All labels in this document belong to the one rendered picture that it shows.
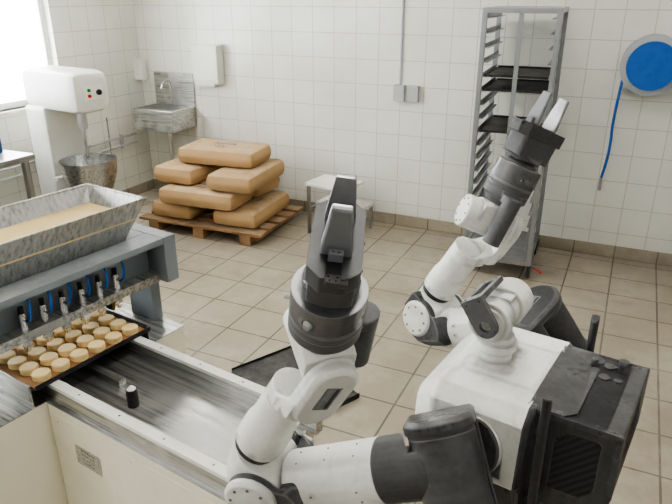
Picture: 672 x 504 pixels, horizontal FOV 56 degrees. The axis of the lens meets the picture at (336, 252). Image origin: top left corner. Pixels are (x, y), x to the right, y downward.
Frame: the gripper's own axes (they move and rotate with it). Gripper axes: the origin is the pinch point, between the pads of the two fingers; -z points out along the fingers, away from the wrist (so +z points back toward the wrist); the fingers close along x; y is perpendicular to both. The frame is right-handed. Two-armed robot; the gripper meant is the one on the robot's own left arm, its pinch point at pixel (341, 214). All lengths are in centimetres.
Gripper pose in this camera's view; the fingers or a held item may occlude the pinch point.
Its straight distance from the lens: 62.3
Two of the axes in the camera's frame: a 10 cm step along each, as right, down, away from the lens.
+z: -1.1, 7.0, 7.1
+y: 9.9, 1.4, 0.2
